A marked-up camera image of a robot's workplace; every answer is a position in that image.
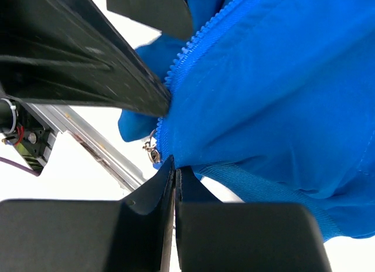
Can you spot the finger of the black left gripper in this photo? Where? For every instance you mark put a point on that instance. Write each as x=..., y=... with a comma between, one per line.
x=172, y=17
x=67, y=52

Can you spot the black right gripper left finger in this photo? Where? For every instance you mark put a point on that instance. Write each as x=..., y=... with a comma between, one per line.
x=131, y=234

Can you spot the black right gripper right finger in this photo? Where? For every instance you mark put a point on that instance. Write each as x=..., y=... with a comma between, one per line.
x=215, y=236

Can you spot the blue white red jacket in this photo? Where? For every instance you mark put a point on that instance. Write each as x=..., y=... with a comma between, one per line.
x=275, y=100

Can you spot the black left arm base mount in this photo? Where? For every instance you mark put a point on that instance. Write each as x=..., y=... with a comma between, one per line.
x=29, y=132

